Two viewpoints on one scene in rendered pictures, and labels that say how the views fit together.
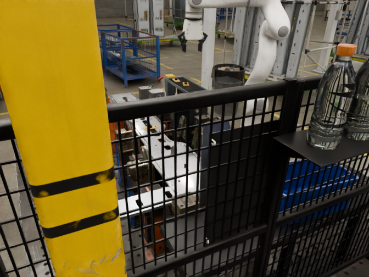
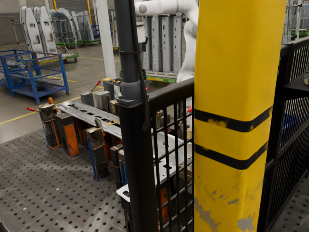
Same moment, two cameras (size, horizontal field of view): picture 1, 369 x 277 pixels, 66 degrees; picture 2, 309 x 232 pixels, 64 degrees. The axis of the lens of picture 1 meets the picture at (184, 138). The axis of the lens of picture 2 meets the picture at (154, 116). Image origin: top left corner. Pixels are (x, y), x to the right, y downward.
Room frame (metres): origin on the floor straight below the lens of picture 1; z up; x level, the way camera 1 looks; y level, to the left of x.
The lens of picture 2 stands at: (0.01, 0.40, 1.66)
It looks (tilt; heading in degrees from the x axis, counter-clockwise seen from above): 23 degrees down; 342
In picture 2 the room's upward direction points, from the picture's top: 4 degrees counter-clockwise
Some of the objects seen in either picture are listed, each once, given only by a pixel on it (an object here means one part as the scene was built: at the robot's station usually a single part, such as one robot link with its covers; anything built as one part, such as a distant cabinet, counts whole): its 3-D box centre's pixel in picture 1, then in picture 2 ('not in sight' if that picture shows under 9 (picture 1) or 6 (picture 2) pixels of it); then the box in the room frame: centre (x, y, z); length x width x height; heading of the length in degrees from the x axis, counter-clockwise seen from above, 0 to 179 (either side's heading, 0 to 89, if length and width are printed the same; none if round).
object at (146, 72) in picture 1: (130, 56); (36, 76); (6.27, 1.18, 0.47); 1.20 x 0.80 x 0.95; 32
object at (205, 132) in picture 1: (214, 164); not in sight; (0.86, -0.11, 1.17); 0.12 x 0.01 x 0.34; 116
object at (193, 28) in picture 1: (193, 28); (137, 33); (1.57, -0.04, 1.55); 0.10 x 0.07 x 0.11; 114
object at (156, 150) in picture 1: (148, 127); (110, 123); (1.54, 0.22, 1.00); 1.38 x 0.22 x 0.02; 26
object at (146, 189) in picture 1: (152, 216); not in sight; (0.96, 0.13, 0.84); 0.11 x 0.10 x 0.28; 116
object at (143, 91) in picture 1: (146, 109); (89, 112); (2.13, 0.31, 0.88); 0.11 x 0.10 x 0.36; 116
